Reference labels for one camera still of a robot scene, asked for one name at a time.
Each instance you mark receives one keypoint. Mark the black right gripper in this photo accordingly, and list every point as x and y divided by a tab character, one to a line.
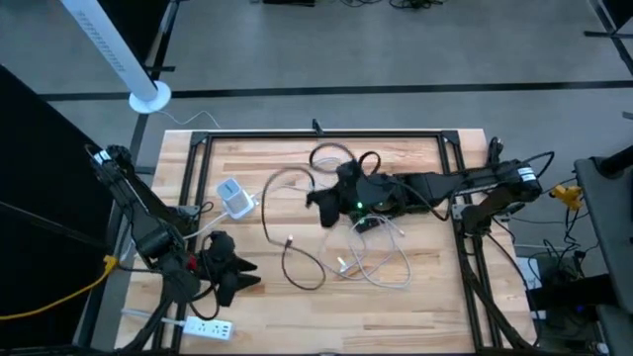
373	195

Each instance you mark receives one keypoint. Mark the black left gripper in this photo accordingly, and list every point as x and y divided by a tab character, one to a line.
220	277

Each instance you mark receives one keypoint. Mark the white tower power strip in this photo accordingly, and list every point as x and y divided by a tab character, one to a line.
235	198

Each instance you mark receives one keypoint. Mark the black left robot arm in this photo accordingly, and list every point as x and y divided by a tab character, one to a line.
148	227

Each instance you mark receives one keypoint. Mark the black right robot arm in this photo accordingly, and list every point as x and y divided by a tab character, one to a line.
435	185

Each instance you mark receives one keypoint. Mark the white flat power strip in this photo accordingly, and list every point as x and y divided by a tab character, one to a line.
207	329

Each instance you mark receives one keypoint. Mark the black curtain partition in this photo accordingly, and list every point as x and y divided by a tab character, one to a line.
151	20
39	198

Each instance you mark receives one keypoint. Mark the yellow plug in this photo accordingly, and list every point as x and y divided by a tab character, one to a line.
569	195

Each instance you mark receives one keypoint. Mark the black box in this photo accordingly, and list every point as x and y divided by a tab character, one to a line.
569	299

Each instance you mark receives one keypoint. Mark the white tower fan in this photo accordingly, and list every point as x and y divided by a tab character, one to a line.
114	49

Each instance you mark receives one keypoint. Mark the dark grey cabinet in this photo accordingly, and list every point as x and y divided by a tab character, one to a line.
608	222

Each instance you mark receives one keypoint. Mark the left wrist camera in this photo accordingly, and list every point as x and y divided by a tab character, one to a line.
222	243

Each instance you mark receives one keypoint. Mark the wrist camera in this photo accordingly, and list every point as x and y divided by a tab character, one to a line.
222	243
348	172

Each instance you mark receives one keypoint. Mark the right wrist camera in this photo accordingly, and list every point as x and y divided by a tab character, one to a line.
348	172

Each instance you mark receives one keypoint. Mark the small black frame clamp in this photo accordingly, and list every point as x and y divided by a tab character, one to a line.
317	127

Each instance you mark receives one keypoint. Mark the silver frame bracket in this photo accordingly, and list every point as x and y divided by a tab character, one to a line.
457	211

